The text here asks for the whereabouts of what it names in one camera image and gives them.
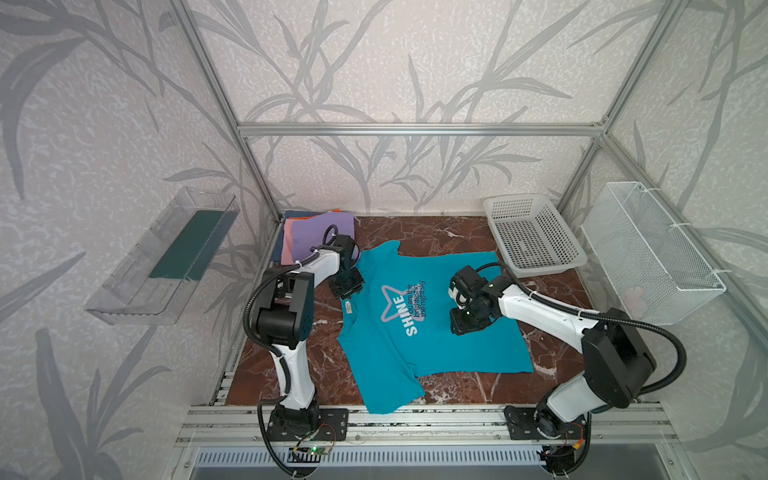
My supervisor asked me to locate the teal printed t-shirt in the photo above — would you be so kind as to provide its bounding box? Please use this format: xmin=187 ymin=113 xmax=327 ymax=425
xmin=338 ymin=241 xmax=533 ymax=414

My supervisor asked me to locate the white plastic laundry basket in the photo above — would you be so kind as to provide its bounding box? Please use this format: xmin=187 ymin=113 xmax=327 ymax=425
xmin=483 ymin=194 xmax=588 ymax=278

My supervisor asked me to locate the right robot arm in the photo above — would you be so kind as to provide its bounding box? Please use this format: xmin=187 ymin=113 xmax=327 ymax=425
xmin=449 ymin=266 xmax=656 ymax=438

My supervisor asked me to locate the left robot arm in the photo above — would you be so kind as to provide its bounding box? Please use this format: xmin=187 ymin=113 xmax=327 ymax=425
xmin=242 ymin=235 xmax=364 ymax=430

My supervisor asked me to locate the folded purple t-shirt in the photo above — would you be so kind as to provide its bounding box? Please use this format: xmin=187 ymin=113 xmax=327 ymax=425
xmin=292 ymin=212 xmax=355 ymax=262

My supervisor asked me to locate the folded pink t-shirt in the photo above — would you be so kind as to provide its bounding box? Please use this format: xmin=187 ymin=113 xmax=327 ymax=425
xmin=280 ymin=218 xmax=296 ymax=265

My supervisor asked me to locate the folded dark blue t-shirt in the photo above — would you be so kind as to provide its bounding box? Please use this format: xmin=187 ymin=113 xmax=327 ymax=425
xmin=271 ymin=210 xmax=320 ymax=264

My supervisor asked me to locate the green circuit board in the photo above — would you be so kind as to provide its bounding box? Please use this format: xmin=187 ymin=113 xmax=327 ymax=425
xmin=291 ymin=443 xmax=335 ymax=461

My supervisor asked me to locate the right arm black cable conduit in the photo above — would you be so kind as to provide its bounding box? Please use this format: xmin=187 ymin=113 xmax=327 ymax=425
xmin=473 ymin=261 xmax=688 ymax=475

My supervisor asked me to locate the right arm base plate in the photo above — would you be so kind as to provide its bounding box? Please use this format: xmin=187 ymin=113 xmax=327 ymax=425
xmin=503 ymin=405 xmax=590 ymax=442

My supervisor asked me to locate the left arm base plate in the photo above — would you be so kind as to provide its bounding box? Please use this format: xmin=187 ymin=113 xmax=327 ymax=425
xmin=267 ymin=406 xmax=349 ymax=442

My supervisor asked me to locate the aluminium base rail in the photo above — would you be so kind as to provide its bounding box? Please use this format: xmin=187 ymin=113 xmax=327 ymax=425
xmin=174 ymin=403 xmax=679 ymax=447

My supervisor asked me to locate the white wire wall basket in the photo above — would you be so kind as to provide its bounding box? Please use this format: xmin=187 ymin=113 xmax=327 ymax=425
xmin=581 ymin=181 xmax=726 ymax=326

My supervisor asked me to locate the aluminium frame crossbar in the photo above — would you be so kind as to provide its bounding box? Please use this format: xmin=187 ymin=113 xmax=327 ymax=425
xmin=237 ymin=122 xmax=603 ymax=138

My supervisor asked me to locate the clear plastic wall bin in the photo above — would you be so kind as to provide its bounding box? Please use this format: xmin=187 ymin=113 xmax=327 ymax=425
xmin=85 ymin=187 xmax=240 ymax=326

